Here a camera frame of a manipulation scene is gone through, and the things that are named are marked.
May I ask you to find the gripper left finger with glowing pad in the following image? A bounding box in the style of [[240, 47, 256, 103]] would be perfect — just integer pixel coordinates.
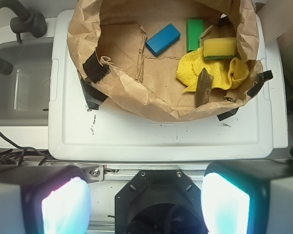
[[0, 165, 91, 234]]

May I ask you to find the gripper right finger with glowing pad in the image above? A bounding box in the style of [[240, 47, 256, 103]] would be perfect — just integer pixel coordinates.
[[201, 159, 293, 234]]

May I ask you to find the blue rectangular block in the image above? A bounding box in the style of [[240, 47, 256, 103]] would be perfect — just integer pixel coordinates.
[[146, 23, 181, 56]]

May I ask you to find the green rectangular block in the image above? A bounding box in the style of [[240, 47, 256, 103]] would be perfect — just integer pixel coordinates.
[[186, 19, 204, 53]]

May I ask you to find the white plastic tray lid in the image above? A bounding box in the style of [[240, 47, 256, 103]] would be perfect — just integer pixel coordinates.
[[48, 10, 273, 163]]

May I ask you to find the black tape strip bottom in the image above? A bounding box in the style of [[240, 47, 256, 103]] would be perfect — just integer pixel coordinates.
[[217, 108, 239, 121]]

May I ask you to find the black tape strip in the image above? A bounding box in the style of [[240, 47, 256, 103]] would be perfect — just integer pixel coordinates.
[[247, 70, 273, 98], [217, 108, 239, 121], [80, 51, 110, 110]]

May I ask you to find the black tape strip right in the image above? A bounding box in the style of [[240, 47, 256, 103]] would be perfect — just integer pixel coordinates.
[[247, 70, 273, 98]]

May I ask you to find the brown wood bark piece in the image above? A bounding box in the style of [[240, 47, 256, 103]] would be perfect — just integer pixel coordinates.
[[195, 68, 213, 108]]

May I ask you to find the yellow microfiber cloth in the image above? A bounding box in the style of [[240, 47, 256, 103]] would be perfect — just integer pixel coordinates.
[[176, 48, 250, 92]]

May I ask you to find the black tape strip left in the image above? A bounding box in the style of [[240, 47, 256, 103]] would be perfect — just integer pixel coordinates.
[[80, 51, 110, 110]]

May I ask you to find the yellow green sponge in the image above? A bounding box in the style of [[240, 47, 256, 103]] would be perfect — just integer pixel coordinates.
[[203, 37, 237, 59]]

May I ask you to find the brown paper bag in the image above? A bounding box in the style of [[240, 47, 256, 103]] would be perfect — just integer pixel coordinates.
[[67, 0, 263, 122]]

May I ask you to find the dark grey faucet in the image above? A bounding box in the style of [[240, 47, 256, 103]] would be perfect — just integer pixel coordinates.
[[0, 0, 47, 75]]

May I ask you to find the cardboard box corner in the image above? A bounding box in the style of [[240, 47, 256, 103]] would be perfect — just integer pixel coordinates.
[[253, 0, 293, 44]]

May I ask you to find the black cable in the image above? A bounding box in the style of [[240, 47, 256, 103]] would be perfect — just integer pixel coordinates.
[[0, 124, 55, 167]]

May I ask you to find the silver corner bracket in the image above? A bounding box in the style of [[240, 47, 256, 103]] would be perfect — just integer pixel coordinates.
[[83, 166, 104, 183]]

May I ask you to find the aluminium frame rail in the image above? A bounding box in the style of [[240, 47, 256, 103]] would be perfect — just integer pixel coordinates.
[[80, 162, 208, 181]]

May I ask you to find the black octagonal mount plate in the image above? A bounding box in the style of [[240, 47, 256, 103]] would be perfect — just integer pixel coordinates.
[[115, 170, 209, 234]]

